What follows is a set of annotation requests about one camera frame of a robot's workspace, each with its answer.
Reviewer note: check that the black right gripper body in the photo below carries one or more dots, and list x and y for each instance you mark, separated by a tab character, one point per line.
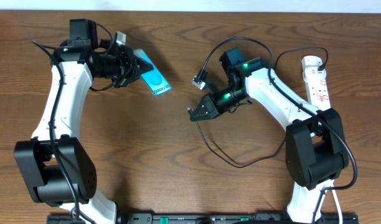
226	98

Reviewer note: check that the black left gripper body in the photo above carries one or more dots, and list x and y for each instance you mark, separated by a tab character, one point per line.
126	66

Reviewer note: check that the Galaxy S25 smartphone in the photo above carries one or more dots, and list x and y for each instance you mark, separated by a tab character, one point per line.
154	78

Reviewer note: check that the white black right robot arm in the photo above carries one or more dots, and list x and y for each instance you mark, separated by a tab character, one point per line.
316	151

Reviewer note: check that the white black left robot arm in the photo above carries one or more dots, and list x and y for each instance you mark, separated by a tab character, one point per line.
56	168

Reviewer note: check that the white USB charger adapter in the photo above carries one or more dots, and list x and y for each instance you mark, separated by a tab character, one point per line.
312	70

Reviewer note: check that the white power strip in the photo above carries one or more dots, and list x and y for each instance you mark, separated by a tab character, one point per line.
317	94

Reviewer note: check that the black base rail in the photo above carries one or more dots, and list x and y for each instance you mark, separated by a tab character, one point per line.
264	217

